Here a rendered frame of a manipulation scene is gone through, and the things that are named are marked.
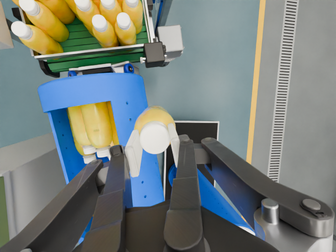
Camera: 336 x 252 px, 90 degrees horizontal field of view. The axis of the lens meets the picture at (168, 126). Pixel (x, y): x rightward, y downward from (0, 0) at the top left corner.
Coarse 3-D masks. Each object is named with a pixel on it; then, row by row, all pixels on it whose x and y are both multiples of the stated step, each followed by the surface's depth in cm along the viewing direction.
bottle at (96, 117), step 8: (88, 104) 43; (96, 104) 43; (104, 104) 45; (88, 112) 43; (96, 112) 43; (104, 112) 45; (88, 120) 43; (96, 120) 44; (104, 120) 45; (88, 128) 44; (96, 128) 44; (104, 128) 45; (88, 136) 45; (96, 136) 44; (104, 136) 45; (96, 144) 45; (104, 144) 46
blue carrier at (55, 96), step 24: (120, 72) 41; (48, 96) 38; (72, 96) 37; (96, 96) 38; (120, 96) 41; (144, 96) 49; (120, 120) 41; (72, 144) 56; (72, 168) 55; (144, 168) 46; (144, 192) 45
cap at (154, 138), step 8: (144, 128) 21; (152, 128) 21; (160, 128) 21; (144, 136) 21; (152, 136) 21; (160, 136) 21; (168, 136) 21; (144, 144) 21; (152, 144) 21; (160, 144) 21; (168, 144) 21; (152, 152) 21; (160, 152) 22
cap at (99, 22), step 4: (96, 16) 48; (100, 16) 48; (92, 20) 48; (96, 20) 48; (100, 20) 49; (104, 20) 49; (96, 24) 49; (100, 24) 49; (104, 24) 49; (96, 28) 49; (100, 28) 49; (104, 28) 50
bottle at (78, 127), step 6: (72, 108) 47; (78, 108) 47; (72, 114) 47; (78, 114) 47; (72, 120) 48; (78, 120) 47; (72, 126) 48; (78, 126) 47; (84, 126) 48; (78, 132) 48; (84, 132) 48; (78, 138) 48; (84, 138) 48; (84, 144) 49; (90, 144) 50
